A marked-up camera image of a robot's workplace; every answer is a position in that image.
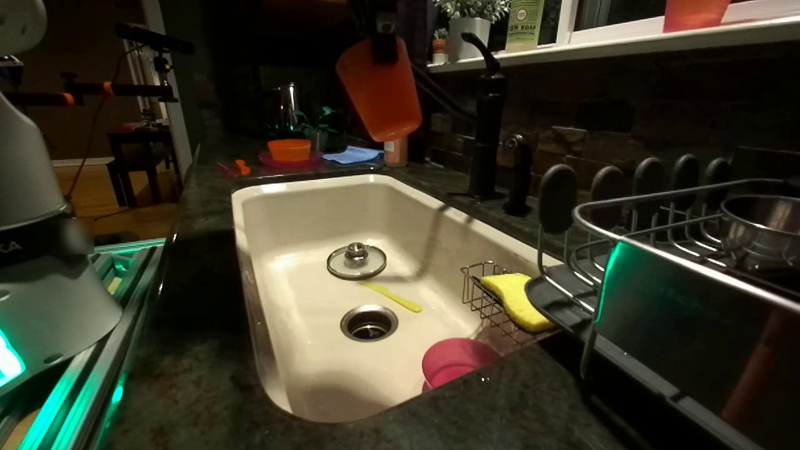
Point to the yellow sponge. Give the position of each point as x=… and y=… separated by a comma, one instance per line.
x=514, y=297

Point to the orange bowl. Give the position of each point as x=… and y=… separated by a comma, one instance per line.
x=292, y=152

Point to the small orange object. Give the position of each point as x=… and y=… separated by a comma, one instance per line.
x=240, y=168

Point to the glass pot lid metal knob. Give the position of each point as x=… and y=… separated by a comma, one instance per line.
x=355, y=253

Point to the blue cloth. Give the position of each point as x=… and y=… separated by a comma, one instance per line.
x=350, y=157

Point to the orange plastic cup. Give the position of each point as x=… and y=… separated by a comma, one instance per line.
x=384, y=100

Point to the pink plastic cup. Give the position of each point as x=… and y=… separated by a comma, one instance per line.
x=452, y=363

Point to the green card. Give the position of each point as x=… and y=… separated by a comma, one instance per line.
x=527, y=22

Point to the yellow plastic fork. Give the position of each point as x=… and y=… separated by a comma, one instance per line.
x=397, y=299

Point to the white potted plant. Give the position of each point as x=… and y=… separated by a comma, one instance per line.
x=468, y=38

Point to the metal pot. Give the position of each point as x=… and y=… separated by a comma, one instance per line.
x=767, y=234

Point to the black kitchen faucet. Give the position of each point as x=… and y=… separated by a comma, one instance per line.
x=489, y=142

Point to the dark wooden stool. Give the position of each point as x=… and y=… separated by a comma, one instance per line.
x=138, y=164

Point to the grey dish rack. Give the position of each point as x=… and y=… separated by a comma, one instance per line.
x=667, y=325

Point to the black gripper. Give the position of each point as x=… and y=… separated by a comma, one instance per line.
x=385, y=15

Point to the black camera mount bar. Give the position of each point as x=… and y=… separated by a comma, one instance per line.
x=83, y=90

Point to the white sink basin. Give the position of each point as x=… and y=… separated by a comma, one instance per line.
x=292, y=215

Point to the orange jar white lid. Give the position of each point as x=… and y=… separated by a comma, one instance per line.
x=397, y=154

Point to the white window sill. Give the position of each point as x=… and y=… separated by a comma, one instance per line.
x=627, y=42

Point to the black sink sprayer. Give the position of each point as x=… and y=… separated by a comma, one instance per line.
x=518, y=178

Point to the metal sink drain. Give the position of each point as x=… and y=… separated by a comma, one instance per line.
x=369, y=324

